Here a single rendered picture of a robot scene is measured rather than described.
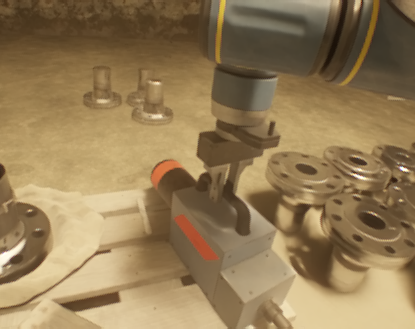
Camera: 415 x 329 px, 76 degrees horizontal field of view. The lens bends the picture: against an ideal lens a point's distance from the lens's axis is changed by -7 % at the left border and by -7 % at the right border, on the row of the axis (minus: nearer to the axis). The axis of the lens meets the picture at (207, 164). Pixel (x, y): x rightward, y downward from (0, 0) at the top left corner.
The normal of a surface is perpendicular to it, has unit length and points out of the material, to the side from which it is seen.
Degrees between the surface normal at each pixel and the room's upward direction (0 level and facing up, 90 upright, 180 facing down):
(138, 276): 0
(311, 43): 103
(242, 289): 0
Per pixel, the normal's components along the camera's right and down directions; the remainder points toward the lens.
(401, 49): -0.66, 0.70
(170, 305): 0.13, -0.86
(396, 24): -0.80, 0.55
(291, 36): -0.19, 0.66
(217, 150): 0.54, 0.48
